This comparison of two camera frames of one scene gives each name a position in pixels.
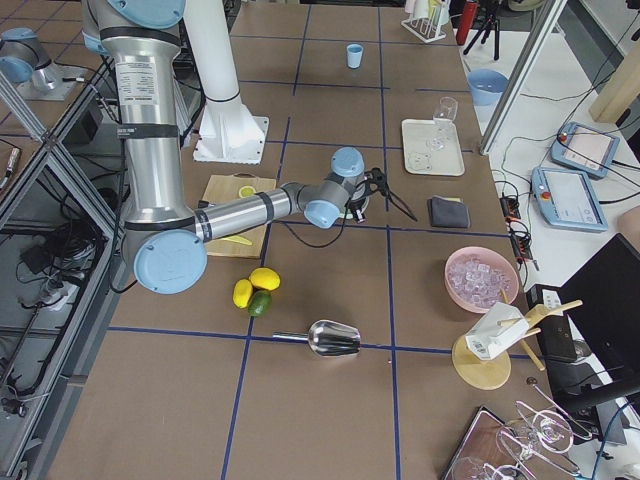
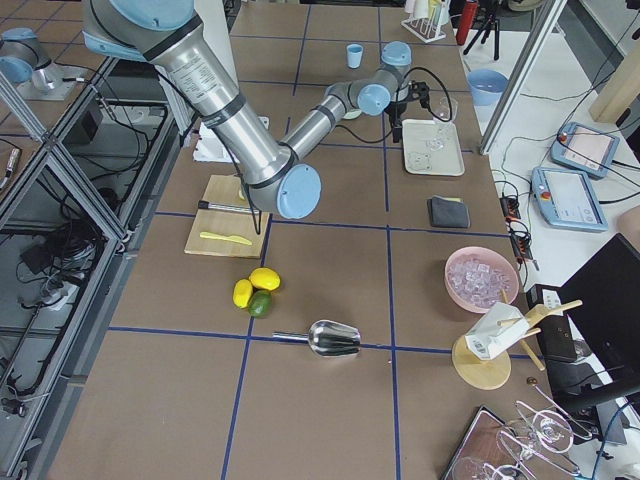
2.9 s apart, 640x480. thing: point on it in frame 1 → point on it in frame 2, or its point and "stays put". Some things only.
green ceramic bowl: [349, 213] → [352, 113]
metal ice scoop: [327, 338] stays put
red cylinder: [467, 17] stays put
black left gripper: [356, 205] → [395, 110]
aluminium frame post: [548, 14] stays put
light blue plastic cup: [354, 55] stays put
